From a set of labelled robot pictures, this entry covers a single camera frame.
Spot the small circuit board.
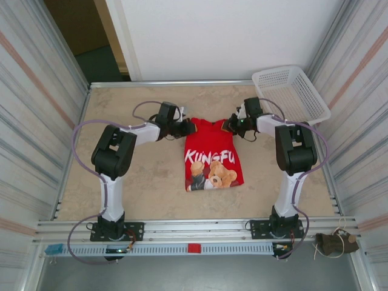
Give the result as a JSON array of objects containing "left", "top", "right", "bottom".
[
  {"left": 105, "top": 247, "right": 134, "bottom": 255},
  {"left": 272, "top": 242, "right": 293, "bottom": 254}
]

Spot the white perforated plastic basket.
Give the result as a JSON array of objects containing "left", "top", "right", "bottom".
[{"left": 252, "top": 64, "right": 332, "bottom": 132}]

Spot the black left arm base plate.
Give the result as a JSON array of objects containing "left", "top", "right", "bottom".
[{"left": 90, "top": 222, "right": 145, "bottom": 243}]

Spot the brown cloth pouch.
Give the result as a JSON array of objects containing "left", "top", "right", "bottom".
[{"left": 315, "top": 232, "right": 360, "bottom": 257}]

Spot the cream door frame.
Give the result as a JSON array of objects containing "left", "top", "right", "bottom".
[{"left": 93, "top": 0, "right": 143, "bottom": 82}]

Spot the grey slotted cable duct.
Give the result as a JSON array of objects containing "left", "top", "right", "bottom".
[{"left": 65, "top": 244, "right": 275, "bottom": 257}]

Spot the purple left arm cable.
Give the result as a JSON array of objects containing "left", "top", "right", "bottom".
[{"left": 66, "top": 101, "right": 163, "bottom": 267}]

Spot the brown wooden door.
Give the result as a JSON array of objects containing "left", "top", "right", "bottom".
[{"left": 44, "top": 0, "right": 112, "bottom": 57}]

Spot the red printed t-shirt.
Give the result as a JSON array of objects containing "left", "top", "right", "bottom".
[{"left": 184, "top": 118, "right": 246, "bottom": 192}]

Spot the aluminium mounting rail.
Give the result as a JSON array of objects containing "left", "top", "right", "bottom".
[{"left": 35, "top": 216, "right": 361, "bottom": 243}]

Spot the white string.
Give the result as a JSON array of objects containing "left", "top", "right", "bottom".
[{"left": 313, "top": 218, "right": 348, "bottom": 260}]

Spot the aluminium table end rail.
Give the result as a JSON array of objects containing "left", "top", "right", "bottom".
[{"left": 89, "top": 79, "right": 255, "bottom": 89}]

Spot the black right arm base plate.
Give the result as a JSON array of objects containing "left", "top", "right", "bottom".
[{"left": 249, "top": 219, "right": 306, "bottom": 241}]

